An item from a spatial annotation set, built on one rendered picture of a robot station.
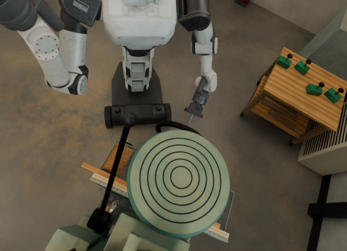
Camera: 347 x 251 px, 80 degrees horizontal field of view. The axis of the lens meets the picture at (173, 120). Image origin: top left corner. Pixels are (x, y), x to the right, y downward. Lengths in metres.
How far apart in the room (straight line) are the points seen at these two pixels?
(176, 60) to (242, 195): 1.56
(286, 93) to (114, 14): 1.52
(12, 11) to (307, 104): 1.91
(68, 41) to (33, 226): 1.48
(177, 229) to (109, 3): 0.72
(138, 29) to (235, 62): 1.96
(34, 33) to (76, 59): 0.25
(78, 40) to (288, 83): 1.66
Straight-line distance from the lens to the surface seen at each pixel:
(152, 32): 0.83
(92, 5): 0.84
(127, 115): 0.44
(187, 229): 0.35
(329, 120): 2.08
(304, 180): 2.43
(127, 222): 0.43
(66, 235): 0.57
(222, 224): 1.01
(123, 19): 0.81
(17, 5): 0.62
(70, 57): 0.87
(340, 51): 2.68
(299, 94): 2.03
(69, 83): 0.85
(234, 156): 2.10
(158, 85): 2.00
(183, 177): 0.35
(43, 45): 0.66
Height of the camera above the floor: 1.84
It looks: 65 degrees down
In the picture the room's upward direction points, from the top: 21 degrees clockwise
